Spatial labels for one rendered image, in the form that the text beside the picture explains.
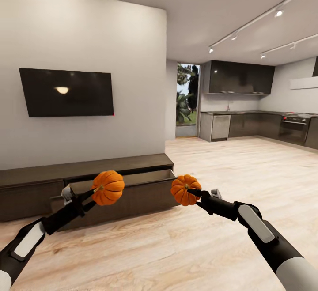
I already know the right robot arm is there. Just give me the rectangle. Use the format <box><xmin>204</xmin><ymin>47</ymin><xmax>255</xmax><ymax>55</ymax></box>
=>
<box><xmin>187</xmin><ymin>189</ymin><xmax>318</xmax><ymax>291</ymax></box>

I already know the pumpkin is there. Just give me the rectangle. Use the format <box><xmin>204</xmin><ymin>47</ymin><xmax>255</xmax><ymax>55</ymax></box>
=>
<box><xmin>91</xmin><ymin>170</ymin><xmax>125</xmax><ymax>206</ymax></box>
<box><xmin>171</xmin><ymin>174</ymin><xmax>202</xmax><ymax>207</ymax></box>

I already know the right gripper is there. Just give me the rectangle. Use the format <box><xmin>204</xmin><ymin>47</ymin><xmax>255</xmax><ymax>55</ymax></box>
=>
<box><xmin>187</xmin><ymin>189</ymin><xmax>227</xmax><ymax>217</ymax></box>

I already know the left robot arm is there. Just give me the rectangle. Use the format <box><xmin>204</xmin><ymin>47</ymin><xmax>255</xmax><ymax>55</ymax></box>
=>
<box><xmin>0</xmin><ymin>187</ymin><xmax>97</xmax><ymax>291</ymax></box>

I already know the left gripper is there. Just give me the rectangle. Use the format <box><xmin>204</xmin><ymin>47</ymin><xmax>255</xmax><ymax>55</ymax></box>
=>
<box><xmin>55</xmin><ymin>189</ymin><xmax>97</xmax><ymax>227</ymax></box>

